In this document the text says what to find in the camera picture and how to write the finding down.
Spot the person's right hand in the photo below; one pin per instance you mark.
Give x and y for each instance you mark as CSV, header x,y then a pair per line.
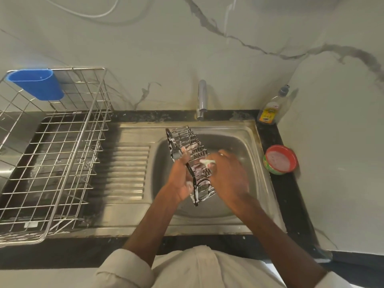
x,y
231,179

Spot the person's left hand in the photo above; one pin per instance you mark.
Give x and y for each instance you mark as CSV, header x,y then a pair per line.
x,y
178,182

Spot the person's right fingers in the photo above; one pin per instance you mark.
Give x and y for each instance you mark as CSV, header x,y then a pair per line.
x,y
217,163

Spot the person's left thumb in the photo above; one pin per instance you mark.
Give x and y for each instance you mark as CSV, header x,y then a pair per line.
x,y
190,188

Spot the white scrubbing sponge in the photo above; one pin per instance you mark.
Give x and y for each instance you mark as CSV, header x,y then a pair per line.
x,y
207,162

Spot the person's right forearm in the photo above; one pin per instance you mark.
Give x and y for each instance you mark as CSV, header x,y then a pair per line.
x,y
276,245

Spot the person's left forearm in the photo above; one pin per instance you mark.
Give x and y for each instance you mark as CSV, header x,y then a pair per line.
x,y
153,224

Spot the red and green bowl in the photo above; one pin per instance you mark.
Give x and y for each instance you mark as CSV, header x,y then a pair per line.
x,y
280,160

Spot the stainless steel sink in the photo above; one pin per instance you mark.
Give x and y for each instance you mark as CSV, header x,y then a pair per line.
x,y
129,176

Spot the chrome faucet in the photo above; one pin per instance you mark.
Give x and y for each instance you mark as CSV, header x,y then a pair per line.
x,y
202,95

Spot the dish soap bottle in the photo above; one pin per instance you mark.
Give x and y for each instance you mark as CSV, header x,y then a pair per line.
x,y
270,112

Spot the person's white shirt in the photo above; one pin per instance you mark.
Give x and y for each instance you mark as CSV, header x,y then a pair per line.
x,y
204,269

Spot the blue plastic cutlery holder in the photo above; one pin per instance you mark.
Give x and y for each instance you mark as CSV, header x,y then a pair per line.
x,y
36,85

